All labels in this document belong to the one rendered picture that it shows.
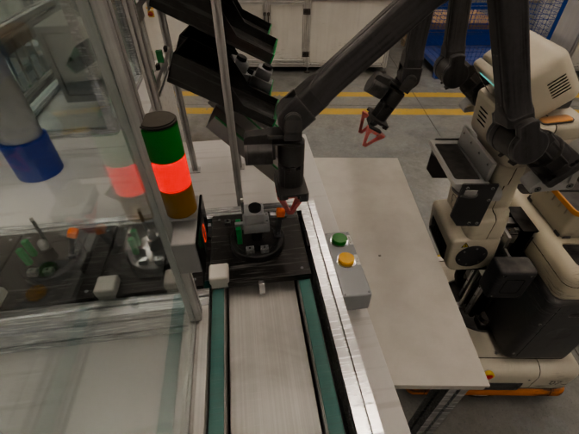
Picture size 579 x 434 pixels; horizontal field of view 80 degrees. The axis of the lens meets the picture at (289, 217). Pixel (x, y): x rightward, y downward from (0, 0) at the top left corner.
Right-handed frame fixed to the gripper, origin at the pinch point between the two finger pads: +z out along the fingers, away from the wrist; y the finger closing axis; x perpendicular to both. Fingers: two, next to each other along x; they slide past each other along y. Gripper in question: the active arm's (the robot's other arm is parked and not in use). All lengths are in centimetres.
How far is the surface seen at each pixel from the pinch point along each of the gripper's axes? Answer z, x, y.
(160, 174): -27.8, -21.8, 21.2
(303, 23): 49, 76, -389
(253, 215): -1.7, -9.0, 2.3
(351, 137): 106, 93, -217
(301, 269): 9.5, 1.3, 10.6
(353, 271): 10.4, 13.7, 12.5
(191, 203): -21.4, -18.7, 20.4
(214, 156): 21, -22, -62
